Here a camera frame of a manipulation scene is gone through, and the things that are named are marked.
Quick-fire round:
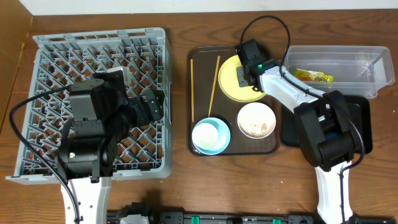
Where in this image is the dark brown serving tray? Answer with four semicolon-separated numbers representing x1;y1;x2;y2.
187;45;280;157

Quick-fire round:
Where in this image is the clear plastic waste bin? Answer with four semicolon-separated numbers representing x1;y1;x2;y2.
284;45;396;98

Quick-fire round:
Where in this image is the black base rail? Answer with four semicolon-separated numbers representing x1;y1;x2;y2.
105;202;398;224

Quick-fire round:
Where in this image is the white paper cup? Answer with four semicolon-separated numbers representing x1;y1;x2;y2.
192;123;218;149

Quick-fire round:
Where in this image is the black food waste tray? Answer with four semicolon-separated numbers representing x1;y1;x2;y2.
282;91;373;159

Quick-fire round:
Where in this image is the white bowl with food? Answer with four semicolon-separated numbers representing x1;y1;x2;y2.
237;102;277;139

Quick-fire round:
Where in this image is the green orange snack wrapper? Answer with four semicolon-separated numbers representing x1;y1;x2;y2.
294;68;334;82

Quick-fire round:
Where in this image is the light blue bowl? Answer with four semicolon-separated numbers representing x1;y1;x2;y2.
191;117;231;156

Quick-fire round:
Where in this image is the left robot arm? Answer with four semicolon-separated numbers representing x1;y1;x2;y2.
55;71;165;223

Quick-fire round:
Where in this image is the grey plastic dish rack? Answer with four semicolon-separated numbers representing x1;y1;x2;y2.
9;27;172;185

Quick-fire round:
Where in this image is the wooden chopstick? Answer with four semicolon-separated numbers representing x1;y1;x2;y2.
190;58;195;122
208;55;221;117

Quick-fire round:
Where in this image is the yellow round plate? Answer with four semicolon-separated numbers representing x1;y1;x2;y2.
218;55;266;103

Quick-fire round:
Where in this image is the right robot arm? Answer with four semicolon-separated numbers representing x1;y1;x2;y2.
235;39;361;223

